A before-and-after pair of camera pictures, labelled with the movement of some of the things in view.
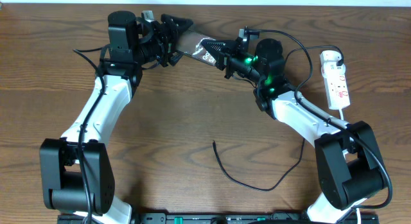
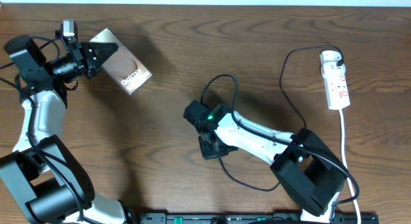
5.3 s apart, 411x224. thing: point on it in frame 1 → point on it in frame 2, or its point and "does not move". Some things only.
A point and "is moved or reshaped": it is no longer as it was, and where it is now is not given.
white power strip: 334,79 does not move
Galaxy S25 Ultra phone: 189,42 is moved or reshaped
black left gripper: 166,44 → 85,59
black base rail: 220,218 does not move
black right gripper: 227,50 → 209,155
